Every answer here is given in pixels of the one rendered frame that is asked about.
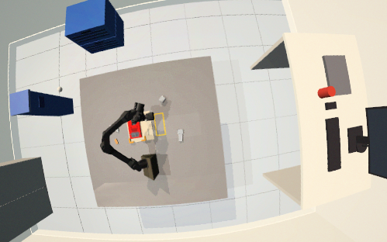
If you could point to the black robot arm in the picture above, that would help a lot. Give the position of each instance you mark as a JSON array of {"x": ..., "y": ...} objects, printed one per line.
[{"x": 134, "y": 115}]

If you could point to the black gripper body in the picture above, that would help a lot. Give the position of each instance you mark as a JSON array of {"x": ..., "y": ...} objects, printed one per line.
[{"x": 149, "y": 115}]

